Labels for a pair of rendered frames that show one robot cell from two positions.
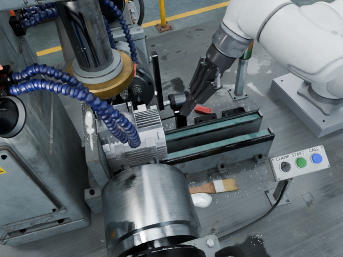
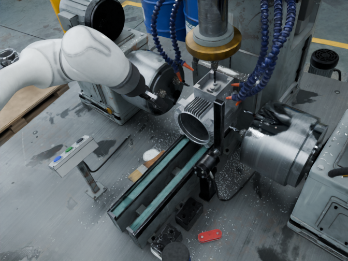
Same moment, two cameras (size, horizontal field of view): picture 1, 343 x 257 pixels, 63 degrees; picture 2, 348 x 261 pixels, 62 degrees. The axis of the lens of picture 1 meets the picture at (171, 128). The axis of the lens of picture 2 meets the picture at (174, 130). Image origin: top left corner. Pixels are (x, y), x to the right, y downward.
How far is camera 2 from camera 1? 1.28 m
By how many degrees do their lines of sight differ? 77
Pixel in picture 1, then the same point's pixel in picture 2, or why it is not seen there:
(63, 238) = not seen: hidden behind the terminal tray
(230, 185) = (134, 175)
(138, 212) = (142, 53)
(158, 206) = (135, 60)
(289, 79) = not seen: outside the picture
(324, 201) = (57, 209)
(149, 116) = (198, 108)
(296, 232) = (76, 174)
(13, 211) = not seen: hidden behind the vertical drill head
